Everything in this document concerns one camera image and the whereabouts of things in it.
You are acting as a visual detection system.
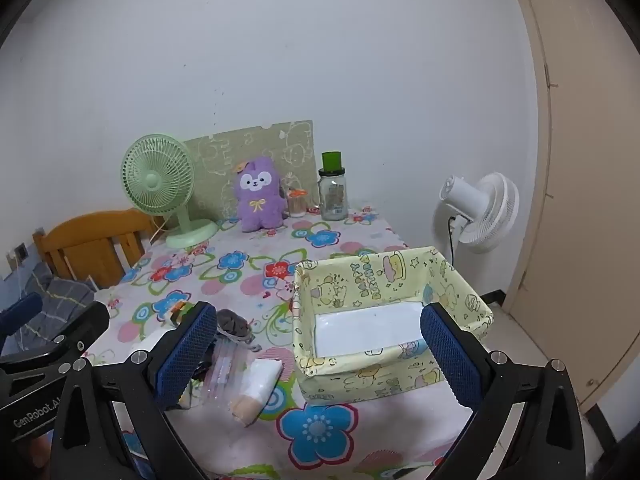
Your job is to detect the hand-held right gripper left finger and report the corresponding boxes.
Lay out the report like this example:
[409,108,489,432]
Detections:
[47,301,219,480]

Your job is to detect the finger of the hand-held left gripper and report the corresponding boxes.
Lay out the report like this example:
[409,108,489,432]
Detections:
[52,301,111,361]
[0,292,45,333]

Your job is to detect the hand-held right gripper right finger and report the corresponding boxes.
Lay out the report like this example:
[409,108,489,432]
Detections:
[420,302,587,480]

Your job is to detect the white beige packaged socks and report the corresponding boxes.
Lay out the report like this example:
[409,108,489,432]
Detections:
[231,358,285,428]

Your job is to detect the yellow cartoon fabric storage box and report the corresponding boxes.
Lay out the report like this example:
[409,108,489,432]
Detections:
[291,246,494,406]

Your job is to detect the green tissue packet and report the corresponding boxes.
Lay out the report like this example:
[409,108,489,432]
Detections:
[169,303,195,327]

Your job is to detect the grey striped cushion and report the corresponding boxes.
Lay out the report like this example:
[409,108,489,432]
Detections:
[0,260,96,356]

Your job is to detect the pink packaged socks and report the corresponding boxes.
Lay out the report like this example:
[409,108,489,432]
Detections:
[202,337,251,408]

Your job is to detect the grey rolled cloth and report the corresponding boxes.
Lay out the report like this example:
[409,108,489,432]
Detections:
[216,308,253,346]

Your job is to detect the wooden bed headboard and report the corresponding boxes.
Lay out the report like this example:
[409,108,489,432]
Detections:
[32,208,163,291]

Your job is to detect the green desk fan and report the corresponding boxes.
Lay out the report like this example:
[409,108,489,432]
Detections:
[120,134,219,250]

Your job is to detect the purple plush toy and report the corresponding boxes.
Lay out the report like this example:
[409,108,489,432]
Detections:
[235,156,288,233]

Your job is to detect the white standing fan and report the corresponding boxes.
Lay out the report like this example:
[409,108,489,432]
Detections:
[432,172,521,266]

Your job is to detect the cotton swab jar orange lid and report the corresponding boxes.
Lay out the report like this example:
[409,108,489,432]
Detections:
[286,187,308,218]

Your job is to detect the glass mason jar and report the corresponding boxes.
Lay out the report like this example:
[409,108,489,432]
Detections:
[318,167,349,222]

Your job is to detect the beige door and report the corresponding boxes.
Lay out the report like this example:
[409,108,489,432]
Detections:
[502,0,640,411]

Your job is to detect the green cartoon printed board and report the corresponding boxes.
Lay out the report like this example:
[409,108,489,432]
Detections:
[182,120,316,221]

